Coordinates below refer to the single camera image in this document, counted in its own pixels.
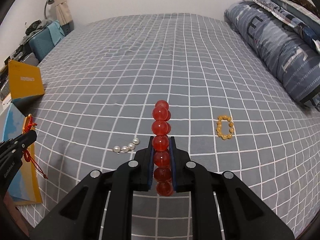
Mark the yellow bead bracelet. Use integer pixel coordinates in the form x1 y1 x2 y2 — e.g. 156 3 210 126
215 115 235 140

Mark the grey checked bed sheet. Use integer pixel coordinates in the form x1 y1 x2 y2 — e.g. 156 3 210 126
21 14 319 236

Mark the blue yellow cardboard box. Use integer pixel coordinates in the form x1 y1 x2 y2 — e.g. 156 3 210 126
1 60 44 205

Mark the blue desk lamp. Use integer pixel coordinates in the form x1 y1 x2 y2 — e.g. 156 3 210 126
44 0 54 20

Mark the grey patterned pillow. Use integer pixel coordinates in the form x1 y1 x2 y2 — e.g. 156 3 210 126
252 0 319 52

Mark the beige left curtain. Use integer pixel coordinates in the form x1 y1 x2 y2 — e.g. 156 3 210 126
54 0 73 25

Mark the teal suitcase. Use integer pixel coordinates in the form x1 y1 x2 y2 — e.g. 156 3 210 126
28 20 65 62

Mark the red cord bracelet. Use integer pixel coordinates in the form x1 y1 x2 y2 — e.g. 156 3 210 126
22 113 49 180

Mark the red bead bracelet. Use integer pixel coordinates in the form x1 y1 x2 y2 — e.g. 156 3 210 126
151 100 175 197

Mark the folded blue grey duvet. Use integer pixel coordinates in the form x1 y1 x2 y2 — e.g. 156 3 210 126
225 0 319 109

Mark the white pearl strand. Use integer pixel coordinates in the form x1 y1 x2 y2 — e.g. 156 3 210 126
112 138 140 154

